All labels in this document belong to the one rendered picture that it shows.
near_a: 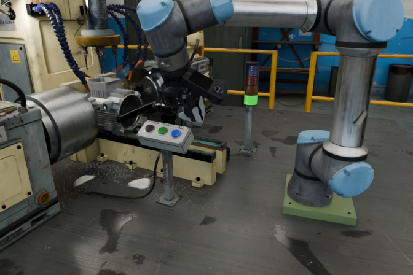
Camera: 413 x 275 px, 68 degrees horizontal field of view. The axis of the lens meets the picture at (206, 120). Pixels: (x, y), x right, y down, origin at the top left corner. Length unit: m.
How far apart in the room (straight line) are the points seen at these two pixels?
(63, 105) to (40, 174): 0.24
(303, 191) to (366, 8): 0.58
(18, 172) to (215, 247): 0.58
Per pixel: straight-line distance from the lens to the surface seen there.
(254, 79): 1.35
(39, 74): 1.44
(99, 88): 1.37
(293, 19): 0.87
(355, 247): 1.01
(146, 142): 1.01
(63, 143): 1.10
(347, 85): 0.84
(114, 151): 1.40
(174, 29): 0.64
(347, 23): 0.81
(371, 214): 1.17
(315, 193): 1.06
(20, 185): 1.01
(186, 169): 1.20
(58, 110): 1.10
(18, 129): 0.99
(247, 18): 0.82
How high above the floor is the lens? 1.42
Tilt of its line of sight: 19 degrees down
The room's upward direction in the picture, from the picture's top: straight up
